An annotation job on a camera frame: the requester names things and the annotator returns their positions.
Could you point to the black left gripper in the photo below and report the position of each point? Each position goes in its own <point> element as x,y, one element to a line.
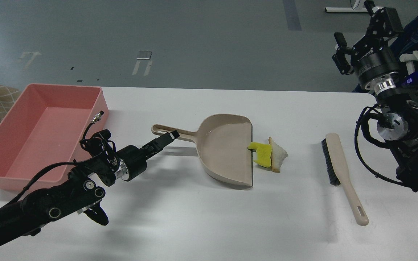
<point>132,160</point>

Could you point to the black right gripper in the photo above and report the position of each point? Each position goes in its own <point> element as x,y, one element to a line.
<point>371,57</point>

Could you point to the beige plastic dustpan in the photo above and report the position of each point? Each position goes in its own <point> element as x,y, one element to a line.
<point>221,144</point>

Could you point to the yellow sponge piece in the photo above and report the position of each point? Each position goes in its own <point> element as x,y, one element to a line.
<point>263,151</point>

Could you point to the beige brush black bristles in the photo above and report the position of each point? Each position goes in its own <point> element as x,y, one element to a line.
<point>338,173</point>

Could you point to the bread slice piece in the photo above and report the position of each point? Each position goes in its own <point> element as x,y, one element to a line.
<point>278,155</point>

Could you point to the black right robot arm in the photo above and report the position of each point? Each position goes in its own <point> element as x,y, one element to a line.
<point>392,123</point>

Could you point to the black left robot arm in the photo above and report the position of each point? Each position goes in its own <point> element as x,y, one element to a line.
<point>28,212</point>

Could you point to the pink plastic bin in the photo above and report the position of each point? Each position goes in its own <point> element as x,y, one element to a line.
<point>44,127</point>

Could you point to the white desk foot bar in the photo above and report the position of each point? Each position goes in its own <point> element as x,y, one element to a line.
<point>356,6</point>

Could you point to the silver floor socket plate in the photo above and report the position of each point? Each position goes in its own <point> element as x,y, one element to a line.
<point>144,55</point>

